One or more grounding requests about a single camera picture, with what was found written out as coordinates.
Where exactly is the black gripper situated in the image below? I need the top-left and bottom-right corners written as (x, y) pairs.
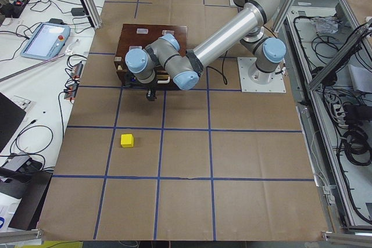
top-left (146, 87), bottom-right (157, 102)

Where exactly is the long metal rod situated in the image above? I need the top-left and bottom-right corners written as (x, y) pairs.
top-left (0, 53), bottom-right (66, 82)

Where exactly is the black power adapter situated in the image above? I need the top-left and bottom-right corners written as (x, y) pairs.
top-left (70, 8), bottom-right (86, 16)

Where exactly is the white drawer handle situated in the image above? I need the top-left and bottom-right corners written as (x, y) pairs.
top-left (157, 76), bottom-right (171, 84)

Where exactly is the light wooden drawer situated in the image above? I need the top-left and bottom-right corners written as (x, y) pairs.
top-left (116, 66), bottom-right (177, 90)

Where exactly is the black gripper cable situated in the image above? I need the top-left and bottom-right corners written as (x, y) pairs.
top-left (203, 50), bottom-right (229, 85)

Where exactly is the teach pendant near post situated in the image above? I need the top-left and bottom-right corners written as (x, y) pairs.
top-left (20, 23), bottom-right (71, 60)

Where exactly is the dark wooden drawer cabinet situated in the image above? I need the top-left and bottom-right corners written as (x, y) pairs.
top-left (114, 23), bottom-right (188, 74)

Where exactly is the yellow block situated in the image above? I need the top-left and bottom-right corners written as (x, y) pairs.
top-left (120, 134), bottom-right (134, 148)

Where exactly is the brown paper table cover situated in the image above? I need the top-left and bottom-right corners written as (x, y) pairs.
top-left (38, 0), bottom-right (328, 243)

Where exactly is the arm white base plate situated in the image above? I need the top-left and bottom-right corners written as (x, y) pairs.
top-left (237, 57), bottom-right (287, 94)

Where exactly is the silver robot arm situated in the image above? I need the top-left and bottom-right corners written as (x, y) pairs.
top-left (124, 0), bottom-right (286, 100)

